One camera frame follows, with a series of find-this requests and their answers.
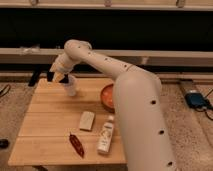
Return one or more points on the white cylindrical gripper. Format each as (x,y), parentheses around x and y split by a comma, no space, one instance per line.
(62,65)

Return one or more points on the black rectangular eraser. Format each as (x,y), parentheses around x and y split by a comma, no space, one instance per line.
(65,79)

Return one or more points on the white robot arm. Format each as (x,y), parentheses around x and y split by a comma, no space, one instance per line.
(136,98)

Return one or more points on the white ceramic cup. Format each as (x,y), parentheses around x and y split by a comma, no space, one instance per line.
(70,86)

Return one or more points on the orange bowl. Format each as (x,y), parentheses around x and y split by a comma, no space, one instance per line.
(107,99)

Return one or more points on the white sponge block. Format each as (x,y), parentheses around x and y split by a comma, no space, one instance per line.
(86,121)

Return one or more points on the red chili pepper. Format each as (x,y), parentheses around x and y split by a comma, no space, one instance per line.
(76,144)

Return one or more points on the white plastic bottle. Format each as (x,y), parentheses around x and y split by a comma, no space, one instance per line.
(106,134)

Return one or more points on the black object on floor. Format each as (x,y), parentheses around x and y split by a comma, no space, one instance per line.
(4,143)

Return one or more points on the blue device on floor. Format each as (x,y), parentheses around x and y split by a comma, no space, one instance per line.
(195,100)

